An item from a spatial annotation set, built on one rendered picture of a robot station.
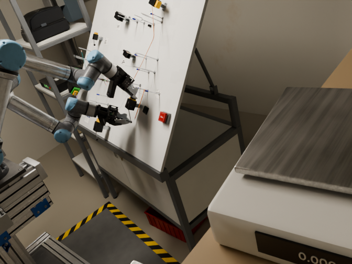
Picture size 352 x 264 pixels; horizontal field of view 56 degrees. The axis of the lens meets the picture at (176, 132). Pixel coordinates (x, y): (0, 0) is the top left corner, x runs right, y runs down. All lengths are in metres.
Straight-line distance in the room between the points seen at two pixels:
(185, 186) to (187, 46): 0.77
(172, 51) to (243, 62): 1.80
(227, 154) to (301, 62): 1.47
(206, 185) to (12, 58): 1.24
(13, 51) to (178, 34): 0.81
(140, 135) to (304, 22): 1.82
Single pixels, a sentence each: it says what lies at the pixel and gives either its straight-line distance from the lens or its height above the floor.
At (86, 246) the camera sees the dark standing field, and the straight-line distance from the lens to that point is 2.86.
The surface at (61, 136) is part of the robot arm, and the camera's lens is 1.79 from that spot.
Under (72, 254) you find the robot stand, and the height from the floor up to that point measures 0.21.
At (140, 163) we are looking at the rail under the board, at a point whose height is 0.85.
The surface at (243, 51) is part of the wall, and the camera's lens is 3.49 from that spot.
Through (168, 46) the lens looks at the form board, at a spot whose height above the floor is 1.39.
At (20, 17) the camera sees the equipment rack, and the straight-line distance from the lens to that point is 2.59.
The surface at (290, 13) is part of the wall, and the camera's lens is 3.15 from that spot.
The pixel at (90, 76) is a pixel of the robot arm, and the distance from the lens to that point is 1.68.
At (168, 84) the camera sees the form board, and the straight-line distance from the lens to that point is 1.78.
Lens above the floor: 1.90
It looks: 30 degrees down
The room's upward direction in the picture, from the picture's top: 16 degrees counter-clockwise
